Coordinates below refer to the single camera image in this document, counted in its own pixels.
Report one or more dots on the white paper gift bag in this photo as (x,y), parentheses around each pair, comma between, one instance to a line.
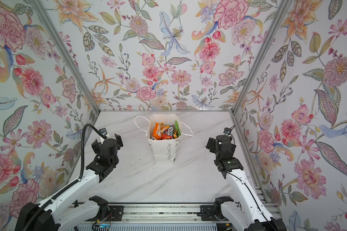
(164,151)

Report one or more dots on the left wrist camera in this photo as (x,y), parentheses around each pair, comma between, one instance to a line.
(104,133)

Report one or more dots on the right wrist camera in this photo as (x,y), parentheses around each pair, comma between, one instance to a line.
(227,131)

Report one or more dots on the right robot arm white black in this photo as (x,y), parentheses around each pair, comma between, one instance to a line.
(245,199)

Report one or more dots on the green Lays chips bag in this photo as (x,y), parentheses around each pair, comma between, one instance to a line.
(176,125)

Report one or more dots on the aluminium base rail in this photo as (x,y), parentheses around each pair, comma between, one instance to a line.
(170,213)

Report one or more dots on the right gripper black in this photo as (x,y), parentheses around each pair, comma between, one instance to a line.
(211,145)

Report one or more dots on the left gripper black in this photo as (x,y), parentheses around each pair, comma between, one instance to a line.
(115,140)

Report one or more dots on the left aluminium corner post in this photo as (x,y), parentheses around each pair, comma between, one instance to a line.
(68,60)

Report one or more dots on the aluminium corner post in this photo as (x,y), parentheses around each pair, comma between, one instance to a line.
(68,60)
(259,59)

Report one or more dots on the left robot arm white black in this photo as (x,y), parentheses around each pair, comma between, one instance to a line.
(60,199)

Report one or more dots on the orange small snack packet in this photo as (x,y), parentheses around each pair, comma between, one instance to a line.
(156,133)

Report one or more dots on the multicolour Fox's candy bag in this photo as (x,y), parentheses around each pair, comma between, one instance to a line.
(168,130)

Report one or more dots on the right aluminium corner post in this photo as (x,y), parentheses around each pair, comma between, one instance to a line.
(259,59)

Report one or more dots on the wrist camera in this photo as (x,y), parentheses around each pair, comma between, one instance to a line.
(104,133)
(227,131)

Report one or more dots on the red snack packet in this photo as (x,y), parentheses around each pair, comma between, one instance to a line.
(166,137)

